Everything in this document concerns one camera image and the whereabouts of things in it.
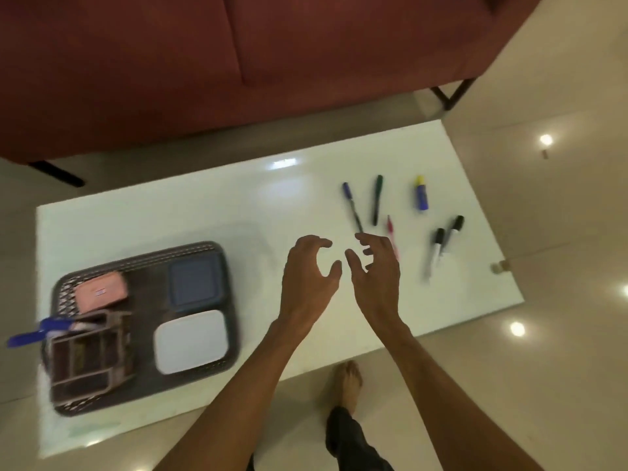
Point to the person's left hand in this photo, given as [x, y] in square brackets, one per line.
[304, 284]

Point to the person's right hand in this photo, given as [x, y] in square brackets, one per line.
[380, 289]

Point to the person's right thumb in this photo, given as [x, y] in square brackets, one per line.
[353, 263]

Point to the person's left thumb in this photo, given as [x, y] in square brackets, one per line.
[334, 274]

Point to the person's right forearm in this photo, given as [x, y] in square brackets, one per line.
[441, 402]

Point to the person's left forearm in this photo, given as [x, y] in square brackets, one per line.
[235, 402]

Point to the red pen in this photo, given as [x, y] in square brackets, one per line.
[391, 230]

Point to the blue pen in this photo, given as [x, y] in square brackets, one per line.
[352, 205]

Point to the green pen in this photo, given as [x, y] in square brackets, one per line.
[377, 198]

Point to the white marker black cap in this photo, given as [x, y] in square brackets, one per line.
[452, 232]
[435, 250]

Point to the blue yellow glue stick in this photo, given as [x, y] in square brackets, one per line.
[422, 195]

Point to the person's bare foot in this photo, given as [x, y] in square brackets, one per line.
[347, 385]

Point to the blue square container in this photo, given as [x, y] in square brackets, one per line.
[196, 282]

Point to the white square container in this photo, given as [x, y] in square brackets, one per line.
[191, 342]

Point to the person's black trouser leg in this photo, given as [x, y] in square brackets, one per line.
[351, 443]

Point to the dark brown plastic tray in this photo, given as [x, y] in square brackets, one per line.
[142, 299]

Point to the black sofa leg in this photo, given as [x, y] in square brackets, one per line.
[454, 93]
[56, 173]

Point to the pink rectangular box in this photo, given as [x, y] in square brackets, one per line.
[101, 291]

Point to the red-brown sofa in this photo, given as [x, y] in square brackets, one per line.
[196, 58]

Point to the brown desk organizer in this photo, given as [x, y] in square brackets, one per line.
[88, 360]

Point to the blue capped marker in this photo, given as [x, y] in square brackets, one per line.
[39, 332]

